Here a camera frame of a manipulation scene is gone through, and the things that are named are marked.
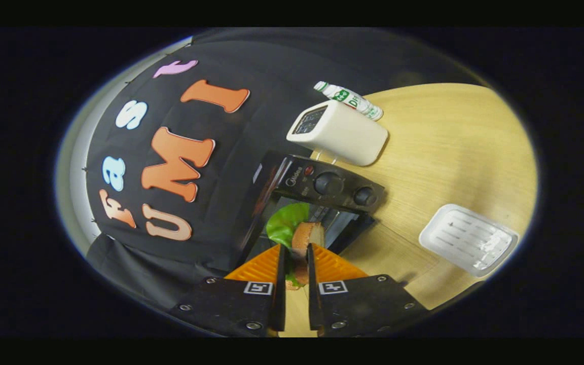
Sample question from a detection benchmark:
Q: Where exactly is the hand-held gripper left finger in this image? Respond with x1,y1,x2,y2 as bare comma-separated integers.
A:
170,244,286,338

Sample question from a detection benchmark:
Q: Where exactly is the white box appliance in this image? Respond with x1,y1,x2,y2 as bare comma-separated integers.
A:
286,100,389,167

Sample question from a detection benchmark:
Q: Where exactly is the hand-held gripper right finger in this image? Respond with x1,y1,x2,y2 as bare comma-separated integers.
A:
306,243,429,338

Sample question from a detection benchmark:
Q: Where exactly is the black toaster oven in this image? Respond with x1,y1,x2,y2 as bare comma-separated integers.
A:
239,150,387,265

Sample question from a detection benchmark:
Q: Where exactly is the lettuce sandwich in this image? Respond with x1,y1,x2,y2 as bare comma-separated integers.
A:
266,203,326,291

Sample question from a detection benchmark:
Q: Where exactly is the small white green-label bottle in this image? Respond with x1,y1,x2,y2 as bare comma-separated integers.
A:
314,81,384,122

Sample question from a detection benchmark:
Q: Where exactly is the white plastic tray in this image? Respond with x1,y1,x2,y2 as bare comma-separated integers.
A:
418,204,520,278

